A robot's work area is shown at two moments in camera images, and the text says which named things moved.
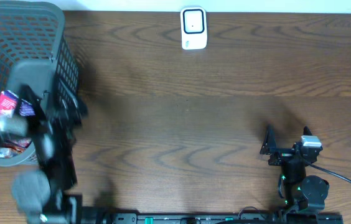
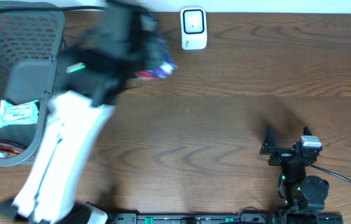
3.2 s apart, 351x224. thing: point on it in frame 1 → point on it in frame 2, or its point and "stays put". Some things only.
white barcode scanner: (193, 28) stays put
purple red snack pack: (5, 106) → (162, 70)
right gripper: (269, 147) stays put
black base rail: (257, 218) stays put
